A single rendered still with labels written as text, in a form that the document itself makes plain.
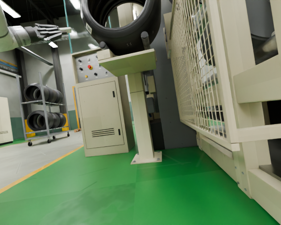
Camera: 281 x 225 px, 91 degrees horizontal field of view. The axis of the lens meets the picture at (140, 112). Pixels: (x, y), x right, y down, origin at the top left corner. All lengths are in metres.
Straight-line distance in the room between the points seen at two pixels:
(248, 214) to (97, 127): 1.46
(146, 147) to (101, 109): 0.73
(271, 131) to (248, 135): 0.05
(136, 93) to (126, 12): 0.74
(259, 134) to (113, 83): 1.46
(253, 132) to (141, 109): 0.94
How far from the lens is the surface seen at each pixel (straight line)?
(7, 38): 0.92
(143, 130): 1.24
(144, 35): 0.97
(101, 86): 1.71
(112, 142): 1.68
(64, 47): 12.29
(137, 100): 1.24
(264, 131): 0.44
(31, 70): 13.00
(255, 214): 0.75
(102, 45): 1.02
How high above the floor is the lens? 0.42
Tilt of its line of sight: 1 degrees up
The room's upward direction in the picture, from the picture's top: 9 degrees counter-clockwise
